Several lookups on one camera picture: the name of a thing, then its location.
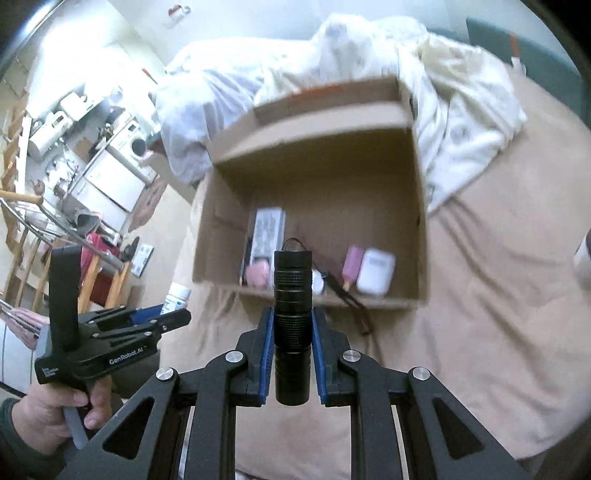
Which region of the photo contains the beige bed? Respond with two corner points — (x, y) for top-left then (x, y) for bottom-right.
(157, 69), (591, 467)

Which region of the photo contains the black flashlight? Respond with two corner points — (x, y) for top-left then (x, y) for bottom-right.
(272, 237), (315, 407)

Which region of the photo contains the white duvet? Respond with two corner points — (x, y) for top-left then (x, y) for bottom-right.
(152, 41), (324, 185)

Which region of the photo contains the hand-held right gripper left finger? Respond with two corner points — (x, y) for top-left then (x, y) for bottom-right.
(55, 307), (275, 480)

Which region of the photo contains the white pill bottle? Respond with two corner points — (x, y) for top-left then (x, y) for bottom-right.
(161, 284), (192, 317)

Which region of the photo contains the black strap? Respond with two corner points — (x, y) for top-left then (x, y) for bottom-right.
(318, 270), (375, 335)

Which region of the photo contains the cardboard box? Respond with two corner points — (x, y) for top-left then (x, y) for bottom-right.
(191, 76), (430, 310)

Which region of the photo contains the white earbud case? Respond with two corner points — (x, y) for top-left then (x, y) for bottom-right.
(358, 248), (397, 296)

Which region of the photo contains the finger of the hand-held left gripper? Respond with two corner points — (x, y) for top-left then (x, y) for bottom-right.
(78, 302), (163, 326)
(92, 309), (192, 341)

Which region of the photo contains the white bathroom scale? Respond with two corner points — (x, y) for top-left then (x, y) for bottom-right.
(131, 244), (155, 278)

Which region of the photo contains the person's left forearm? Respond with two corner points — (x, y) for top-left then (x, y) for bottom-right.
(0, 399), (75, 480)

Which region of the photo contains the wooden ladder shelf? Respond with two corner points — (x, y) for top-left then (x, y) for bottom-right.
(0, 106), (33, 296)

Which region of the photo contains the white remote control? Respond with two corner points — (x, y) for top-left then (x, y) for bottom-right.
(247, 208), (286, 268)

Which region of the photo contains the person's left hand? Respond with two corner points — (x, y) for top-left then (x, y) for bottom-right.
(11, 376), (114, 432)

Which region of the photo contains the white washing machine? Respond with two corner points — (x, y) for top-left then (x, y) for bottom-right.
(108, 122), (158, 185)

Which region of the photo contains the cream printed blanket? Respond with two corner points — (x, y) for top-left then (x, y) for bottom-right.
(314, 14), (529, 213)

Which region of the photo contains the brown floor rug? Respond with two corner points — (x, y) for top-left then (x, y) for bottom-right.
(129, 178), (169, 234)

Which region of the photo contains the small pink rectangular item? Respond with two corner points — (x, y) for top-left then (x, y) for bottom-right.
(342, 246), (365, 292)

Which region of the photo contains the pink rounded plastic case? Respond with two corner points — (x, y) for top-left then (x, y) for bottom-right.
(245, 261), (271, 291)

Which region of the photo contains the white kitchen appliance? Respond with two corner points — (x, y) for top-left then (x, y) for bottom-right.
(28, 113), (65, 160)

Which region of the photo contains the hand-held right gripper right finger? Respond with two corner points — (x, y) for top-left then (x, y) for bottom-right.
(311, 307), (532, 480)

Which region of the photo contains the red bag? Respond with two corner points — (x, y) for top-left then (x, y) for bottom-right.
(81, 233), (121, 305)

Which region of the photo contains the wooden chair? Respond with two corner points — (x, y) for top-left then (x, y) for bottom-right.
(76, 249), (132, 315)

